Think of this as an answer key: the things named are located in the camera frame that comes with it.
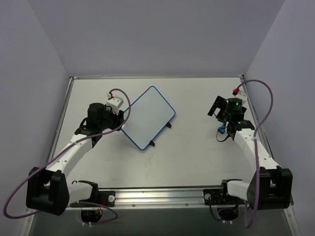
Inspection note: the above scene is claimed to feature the blue bone-shaped eraser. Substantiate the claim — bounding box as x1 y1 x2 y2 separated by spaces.
218 123 225 134

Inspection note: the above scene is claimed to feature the blue framed whiteboard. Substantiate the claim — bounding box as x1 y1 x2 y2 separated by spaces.
122 86 176 150

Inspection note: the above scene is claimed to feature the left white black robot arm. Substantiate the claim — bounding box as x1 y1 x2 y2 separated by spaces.
26 101 124 215

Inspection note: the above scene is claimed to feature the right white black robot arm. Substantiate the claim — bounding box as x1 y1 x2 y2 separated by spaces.
208 96 293 210

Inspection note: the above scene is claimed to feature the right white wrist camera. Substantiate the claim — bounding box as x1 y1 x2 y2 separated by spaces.
232 88 248 104

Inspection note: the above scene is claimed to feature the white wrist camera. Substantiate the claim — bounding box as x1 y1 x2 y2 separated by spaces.
106 93 124 115
232 88 248 104

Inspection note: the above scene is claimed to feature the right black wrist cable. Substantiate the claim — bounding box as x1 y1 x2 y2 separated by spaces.
215 122 233 142

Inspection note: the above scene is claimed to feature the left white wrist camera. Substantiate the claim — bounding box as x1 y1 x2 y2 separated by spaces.
106 93 124 115

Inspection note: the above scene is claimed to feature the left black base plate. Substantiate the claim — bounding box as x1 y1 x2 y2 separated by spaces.
69 190 116 207

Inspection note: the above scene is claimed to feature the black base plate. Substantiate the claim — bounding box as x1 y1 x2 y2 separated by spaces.
203 188 244 206
69 190 116 207

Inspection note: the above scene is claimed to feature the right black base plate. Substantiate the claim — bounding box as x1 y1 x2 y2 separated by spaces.
203 188 244 206

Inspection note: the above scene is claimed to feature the aluminium front rail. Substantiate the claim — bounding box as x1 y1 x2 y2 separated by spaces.
27 184 295 212

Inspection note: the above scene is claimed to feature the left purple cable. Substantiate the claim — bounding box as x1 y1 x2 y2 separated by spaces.
3 88 131 225

